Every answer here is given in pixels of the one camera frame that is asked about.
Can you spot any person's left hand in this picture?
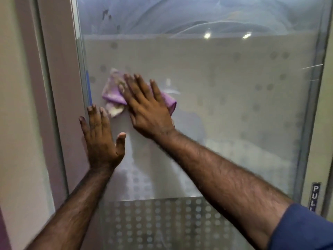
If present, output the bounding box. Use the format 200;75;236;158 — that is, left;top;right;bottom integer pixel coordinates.
79;104;127;171

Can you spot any person's blue shirt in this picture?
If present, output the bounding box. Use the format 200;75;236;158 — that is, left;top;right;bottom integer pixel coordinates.
268;203;333;250

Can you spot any person's left forearm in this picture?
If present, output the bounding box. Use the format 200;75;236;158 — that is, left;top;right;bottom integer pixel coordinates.
26;166;115;250

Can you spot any person's right forearm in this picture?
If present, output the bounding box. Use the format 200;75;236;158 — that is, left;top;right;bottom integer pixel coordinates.
153;130;294;250

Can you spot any person's right hand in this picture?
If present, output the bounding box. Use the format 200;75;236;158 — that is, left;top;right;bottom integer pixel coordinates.
118;73;176;140

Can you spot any pull sign plate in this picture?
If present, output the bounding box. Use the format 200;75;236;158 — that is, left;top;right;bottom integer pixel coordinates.
308;182;322;213

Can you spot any frosted dotted glass door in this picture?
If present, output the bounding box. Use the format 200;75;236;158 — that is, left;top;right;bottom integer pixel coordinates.
70;0;333;250

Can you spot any purple cleaning cloth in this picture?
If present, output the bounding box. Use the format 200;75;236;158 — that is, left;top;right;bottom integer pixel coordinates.
101;68;177;118

